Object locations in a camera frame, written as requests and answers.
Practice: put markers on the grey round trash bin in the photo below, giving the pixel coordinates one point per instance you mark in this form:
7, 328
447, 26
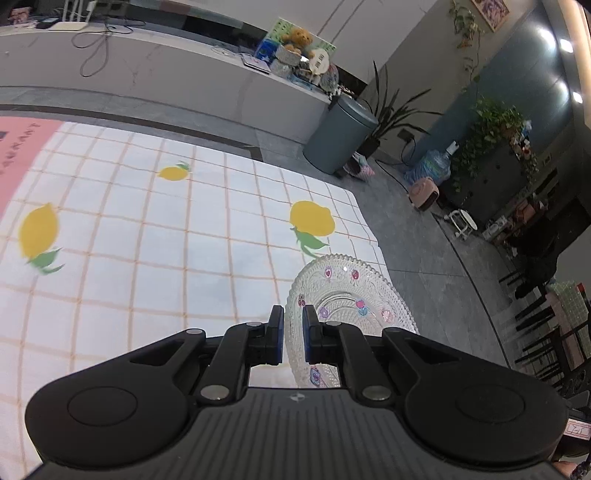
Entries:
337, 134

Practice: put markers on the dark cloth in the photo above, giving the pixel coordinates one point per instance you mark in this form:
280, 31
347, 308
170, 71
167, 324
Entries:
538, 258

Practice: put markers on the blue water bottle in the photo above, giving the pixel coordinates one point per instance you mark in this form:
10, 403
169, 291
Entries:
431, 168

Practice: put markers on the pink heater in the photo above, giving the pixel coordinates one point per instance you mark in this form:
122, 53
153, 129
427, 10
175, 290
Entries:
425, 196

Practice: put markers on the white marble counter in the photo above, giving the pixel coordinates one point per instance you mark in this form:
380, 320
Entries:
184, 87

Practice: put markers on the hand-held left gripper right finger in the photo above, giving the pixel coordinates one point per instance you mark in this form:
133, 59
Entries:
306, 341

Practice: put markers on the brown teddy bear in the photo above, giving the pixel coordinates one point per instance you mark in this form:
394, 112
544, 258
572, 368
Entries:
298, 38

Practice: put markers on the white stool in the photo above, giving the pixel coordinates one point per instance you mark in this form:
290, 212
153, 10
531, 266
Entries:
461, 221

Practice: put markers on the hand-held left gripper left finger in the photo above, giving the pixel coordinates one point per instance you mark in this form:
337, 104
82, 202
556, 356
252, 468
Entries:
279, 341

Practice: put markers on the white router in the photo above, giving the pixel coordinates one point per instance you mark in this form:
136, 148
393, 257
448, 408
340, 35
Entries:
69, 21

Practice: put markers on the black chair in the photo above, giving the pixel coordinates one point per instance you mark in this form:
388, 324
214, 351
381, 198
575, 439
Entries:
540, 318

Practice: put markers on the long-leaf potted plant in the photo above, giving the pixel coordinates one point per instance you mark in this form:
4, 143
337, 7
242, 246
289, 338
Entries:
392, 115

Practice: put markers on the floral clear glass plate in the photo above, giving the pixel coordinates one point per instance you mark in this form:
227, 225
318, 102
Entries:
351, 286

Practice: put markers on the checked tablecloth with lemon print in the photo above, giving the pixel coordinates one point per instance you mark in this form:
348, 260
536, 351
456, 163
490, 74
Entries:
184, 258

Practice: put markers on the pink placemat with bottle print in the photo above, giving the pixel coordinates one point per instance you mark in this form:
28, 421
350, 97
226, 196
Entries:
18, 161

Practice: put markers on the white tablet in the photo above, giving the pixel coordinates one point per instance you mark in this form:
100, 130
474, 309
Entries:
255, 63

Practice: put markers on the hanging vine plant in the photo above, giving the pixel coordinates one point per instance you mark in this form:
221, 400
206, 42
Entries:
466, 27

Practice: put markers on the ivy plant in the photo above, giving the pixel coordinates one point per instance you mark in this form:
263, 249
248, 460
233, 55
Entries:
489, 134

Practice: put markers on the dark cabinet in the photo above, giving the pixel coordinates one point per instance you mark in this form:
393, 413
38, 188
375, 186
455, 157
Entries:
508, 184

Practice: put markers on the woven basket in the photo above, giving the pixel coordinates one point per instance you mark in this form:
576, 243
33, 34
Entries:
284, 60

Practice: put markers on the framed picture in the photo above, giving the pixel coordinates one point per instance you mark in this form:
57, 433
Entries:
491, 11

